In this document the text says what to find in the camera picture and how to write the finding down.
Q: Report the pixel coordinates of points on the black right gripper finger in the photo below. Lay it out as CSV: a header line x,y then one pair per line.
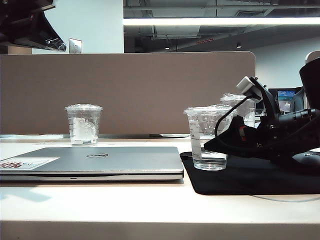
x,y
240,147
238,125

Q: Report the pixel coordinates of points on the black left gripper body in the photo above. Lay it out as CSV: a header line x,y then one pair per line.
x,y
17,20

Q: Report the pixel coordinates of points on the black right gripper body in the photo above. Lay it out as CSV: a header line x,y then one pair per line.
x,y
282,135

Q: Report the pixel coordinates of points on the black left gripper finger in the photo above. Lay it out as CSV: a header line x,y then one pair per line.
x,y
47,40

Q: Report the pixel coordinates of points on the clear lidded plastic cup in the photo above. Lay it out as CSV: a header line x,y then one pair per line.
x,y
246,112
83,125
200,130

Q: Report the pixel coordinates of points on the silver Dell laptop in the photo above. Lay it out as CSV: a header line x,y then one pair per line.
x,y
112,162

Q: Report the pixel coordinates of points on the black mouse pad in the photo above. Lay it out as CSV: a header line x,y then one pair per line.
x,y
237,180

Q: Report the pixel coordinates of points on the monitor with blue wallpaper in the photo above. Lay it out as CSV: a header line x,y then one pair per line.
x,y
285,100

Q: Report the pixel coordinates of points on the grey jacket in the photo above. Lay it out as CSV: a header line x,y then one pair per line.
x,y
297,102

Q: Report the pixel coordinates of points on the black computer mouse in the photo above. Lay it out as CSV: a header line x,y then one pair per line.
x,y
310,162

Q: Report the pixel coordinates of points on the brown desk partition panel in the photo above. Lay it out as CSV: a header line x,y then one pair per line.
x,y
137,87

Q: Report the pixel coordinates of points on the long ceiling light strip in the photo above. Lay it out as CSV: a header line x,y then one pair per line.
x,y
200,21

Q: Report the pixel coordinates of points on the white red-lettered sticker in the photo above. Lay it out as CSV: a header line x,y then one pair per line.
x,y
37,163

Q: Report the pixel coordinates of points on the metal wall switch plate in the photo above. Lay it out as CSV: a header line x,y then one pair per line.
x,y
75,45

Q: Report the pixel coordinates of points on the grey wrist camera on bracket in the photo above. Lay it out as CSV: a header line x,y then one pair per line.
x,y
247,86

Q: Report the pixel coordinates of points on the silver partition base rail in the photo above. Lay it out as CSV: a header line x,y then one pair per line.
x,y
125,136

